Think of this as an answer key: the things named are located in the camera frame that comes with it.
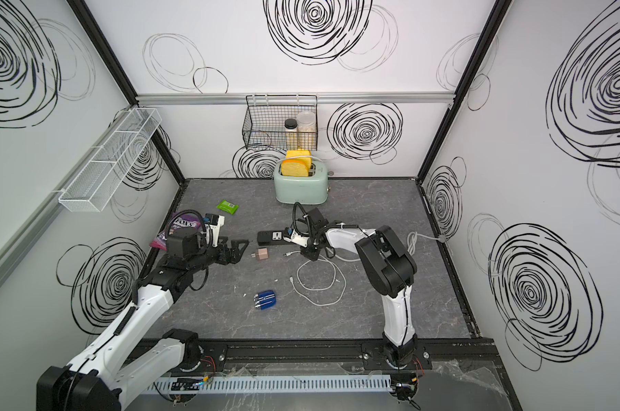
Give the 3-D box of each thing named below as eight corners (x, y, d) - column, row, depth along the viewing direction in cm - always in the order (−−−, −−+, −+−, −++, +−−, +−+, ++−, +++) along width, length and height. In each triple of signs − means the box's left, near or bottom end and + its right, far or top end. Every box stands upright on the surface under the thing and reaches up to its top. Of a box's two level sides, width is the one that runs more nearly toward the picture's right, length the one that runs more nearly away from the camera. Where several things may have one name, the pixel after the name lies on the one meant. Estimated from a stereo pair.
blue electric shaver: (254, 310, 84) (252, 306, 81) (256, 293, 88) (254, 289, 85) (275, 310, 84) (273, 306, 81) (276, 294, 88) (275, 289, 85)
